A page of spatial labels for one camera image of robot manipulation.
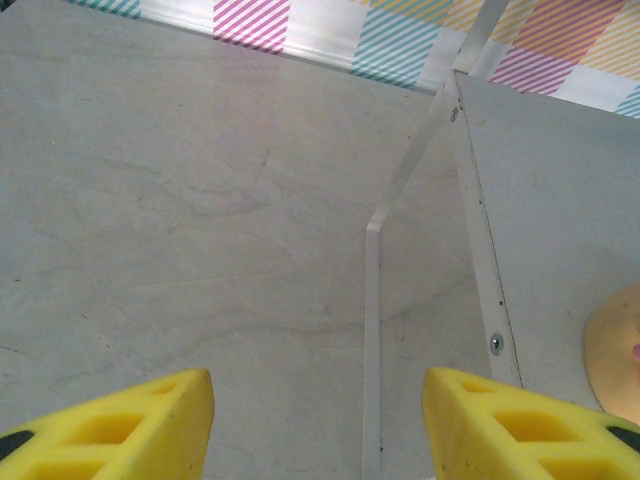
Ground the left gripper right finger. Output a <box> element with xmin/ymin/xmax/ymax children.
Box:
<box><xmin>422</xmin><ymin>367</ymin><xmax>640</xmax><ymax>480</ymax></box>

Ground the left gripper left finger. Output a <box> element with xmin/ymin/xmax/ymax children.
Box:
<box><xmin>0</xmin><ymin>368</ymin><xmax>215</xmax><ymax>480</ymax></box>

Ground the pink bear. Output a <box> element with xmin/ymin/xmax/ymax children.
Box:
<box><xmin>583</xmin><ymin>282</ymin><xmax>640</xmax><ymax>426</ymax></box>

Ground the white two-tier shelf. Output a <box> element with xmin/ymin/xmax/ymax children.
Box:
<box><xmin>360</xmin><ymin>0</ymin><xmax>640</xmax><ymax>480</ymax></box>

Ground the checkered backdrop cloth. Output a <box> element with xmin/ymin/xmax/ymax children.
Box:
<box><xmin>74</xmin><ymin>0</ymin><xmax>640</xmax><ymax>119</ymax></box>

